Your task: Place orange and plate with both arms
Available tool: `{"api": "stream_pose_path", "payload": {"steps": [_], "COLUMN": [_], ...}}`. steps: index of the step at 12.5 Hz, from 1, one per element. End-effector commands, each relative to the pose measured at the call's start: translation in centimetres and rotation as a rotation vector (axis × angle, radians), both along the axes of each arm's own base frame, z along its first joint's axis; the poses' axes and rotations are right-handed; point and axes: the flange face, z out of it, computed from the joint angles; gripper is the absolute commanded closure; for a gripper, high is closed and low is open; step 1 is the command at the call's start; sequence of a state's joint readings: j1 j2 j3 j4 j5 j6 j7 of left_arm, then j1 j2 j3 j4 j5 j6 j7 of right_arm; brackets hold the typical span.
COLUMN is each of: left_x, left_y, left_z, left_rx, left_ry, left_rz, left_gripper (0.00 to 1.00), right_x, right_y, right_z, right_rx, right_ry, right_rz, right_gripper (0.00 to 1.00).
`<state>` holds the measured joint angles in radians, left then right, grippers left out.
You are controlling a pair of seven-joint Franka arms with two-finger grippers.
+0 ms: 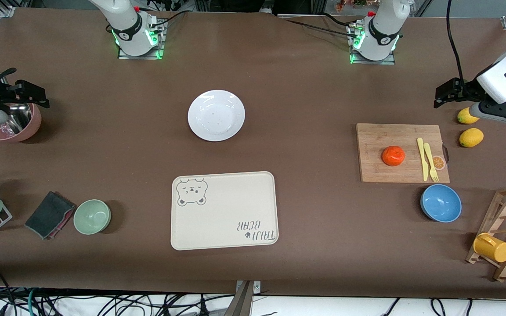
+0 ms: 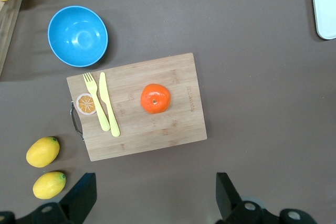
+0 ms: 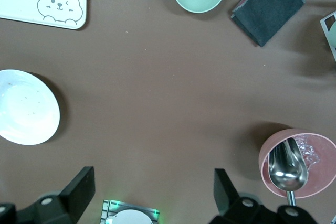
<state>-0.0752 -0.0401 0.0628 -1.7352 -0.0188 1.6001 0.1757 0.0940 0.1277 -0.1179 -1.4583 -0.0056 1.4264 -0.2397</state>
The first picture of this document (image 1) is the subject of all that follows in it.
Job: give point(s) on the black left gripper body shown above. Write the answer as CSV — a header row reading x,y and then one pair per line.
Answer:
x,y
467,89

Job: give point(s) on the orange fruit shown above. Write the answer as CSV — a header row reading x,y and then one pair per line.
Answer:
x,y
393,156

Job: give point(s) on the white round plate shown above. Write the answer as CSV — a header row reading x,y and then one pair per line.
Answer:
x,y
216,115

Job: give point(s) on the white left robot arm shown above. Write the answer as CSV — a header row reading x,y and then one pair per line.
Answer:
x,y
382,30

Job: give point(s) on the steel ladle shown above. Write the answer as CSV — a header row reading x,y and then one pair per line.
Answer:
x,y
18,117

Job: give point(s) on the small yellow lemon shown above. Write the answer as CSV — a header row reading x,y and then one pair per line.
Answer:
x,y
464,117

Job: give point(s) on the pink bowl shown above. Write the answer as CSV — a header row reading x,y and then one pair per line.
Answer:
x,y
30,130

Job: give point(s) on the large yellow lemon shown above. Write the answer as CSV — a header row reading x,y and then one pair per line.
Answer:
x,y
471,137

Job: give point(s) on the yellow plastic fork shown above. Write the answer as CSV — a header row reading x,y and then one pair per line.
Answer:
x,y
428,154

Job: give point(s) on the yellow plastic knife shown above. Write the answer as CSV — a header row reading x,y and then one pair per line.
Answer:
x,y
423,163

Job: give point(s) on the wooden cutting board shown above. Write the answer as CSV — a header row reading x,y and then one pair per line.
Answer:
x,y
376,140

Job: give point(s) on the blue bowl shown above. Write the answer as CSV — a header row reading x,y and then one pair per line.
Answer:
x,y
440,203

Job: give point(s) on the dark grey folded cloth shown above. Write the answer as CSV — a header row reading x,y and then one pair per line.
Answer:
x,y
47,215

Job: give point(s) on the wooden mug rack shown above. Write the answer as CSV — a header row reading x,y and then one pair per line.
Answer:
x,y
492,210

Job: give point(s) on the pale green bowl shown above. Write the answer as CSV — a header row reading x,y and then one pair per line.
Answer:
x,y
92,217

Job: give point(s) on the yellow mug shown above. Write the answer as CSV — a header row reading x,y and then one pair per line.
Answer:
x,y
492,248

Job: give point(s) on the beige bear print tray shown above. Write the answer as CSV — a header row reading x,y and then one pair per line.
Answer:
x,y
226,210

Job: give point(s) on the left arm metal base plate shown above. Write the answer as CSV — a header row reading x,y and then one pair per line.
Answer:
x,y
389,60

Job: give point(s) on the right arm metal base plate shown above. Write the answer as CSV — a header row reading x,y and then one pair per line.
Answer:
x,y
123,56

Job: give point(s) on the metal table bracket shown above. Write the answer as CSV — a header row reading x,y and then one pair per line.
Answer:
x,y
256,287

